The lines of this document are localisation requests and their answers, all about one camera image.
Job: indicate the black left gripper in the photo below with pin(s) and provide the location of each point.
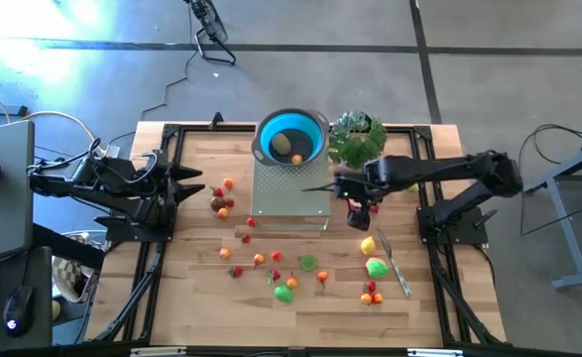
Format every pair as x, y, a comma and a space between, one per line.
161, 186

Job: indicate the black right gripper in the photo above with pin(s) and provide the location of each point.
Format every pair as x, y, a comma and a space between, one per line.
360, 186

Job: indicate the round yellow toy lemon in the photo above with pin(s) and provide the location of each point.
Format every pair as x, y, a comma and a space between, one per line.
368, 245

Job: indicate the toy kiwi half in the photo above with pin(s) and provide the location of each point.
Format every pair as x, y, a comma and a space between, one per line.
308, 263
217, 203

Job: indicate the red toy apple half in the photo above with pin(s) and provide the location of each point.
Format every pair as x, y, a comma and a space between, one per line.
370, 261

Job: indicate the small orange toy fruit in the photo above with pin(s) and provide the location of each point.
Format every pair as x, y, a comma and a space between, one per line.
297, 158
366, 298

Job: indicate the blue collapsible colander bowl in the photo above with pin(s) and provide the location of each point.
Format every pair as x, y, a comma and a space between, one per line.
270, 129

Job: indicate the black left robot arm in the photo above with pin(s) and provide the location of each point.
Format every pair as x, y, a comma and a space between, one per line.
72, 188

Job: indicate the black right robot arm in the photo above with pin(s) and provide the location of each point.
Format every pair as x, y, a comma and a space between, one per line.
444, 171

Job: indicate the red orange toy fruit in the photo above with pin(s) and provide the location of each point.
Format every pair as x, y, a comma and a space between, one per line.
378, 298

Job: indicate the pointed yellow toy lemon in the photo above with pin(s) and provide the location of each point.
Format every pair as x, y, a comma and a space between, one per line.
413, 187

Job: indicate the silver table knife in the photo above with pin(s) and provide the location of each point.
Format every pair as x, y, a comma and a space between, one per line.
397, 270

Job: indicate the red orange toy persimmon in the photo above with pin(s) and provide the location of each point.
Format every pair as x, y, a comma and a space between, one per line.
322, 276

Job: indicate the potted green plant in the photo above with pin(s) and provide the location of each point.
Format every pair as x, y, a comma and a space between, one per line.
355, 144

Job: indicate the red toy tomato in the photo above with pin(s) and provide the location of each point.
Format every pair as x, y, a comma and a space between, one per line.
276, 256

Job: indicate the orange yellow toy pear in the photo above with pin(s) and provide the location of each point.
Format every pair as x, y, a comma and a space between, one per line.
292, 281

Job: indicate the orange toy peach with stem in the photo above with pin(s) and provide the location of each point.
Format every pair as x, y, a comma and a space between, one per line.
259, 259

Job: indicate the green toy pear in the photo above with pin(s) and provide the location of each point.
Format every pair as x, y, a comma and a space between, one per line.
283, 293

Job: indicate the beige checkered cushion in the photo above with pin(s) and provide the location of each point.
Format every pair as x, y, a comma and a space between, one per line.
70, 277

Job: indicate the black floor fan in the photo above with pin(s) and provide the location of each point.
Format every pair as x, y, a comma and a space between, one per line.
211, 22

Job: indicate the black desk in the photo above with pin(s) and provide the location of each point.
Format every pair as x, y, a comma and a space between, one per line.
37, 277

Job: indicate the small yellow object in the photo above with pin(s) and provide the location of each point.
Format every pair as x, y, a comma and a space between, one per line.
55, 310

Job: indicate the grey desk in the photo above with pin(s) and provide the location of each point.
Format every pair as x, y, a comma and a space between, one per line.
3, 213

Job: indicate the grey floor bar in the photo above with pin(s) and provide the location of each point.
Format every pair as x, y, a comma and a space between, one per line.
3, 110

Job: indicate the black computer mouse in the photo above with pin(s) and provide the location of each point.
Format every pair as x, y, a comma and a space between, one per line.
18, 307

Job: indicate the black clamp mount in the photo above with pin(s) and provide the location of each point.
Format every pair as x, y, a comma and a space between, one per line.
216, 121

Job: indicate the black aluminium table frame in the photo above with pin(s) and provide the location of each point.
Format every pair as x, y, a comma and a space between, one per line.
422, 133

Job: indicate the silver metal bracket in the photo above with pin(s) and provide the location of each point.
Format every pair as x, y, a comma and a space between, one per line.
159, 352
436, 353

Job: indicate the blue grey table frame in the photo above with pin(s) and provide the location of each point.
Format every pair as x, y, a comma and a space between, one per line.
572, 233

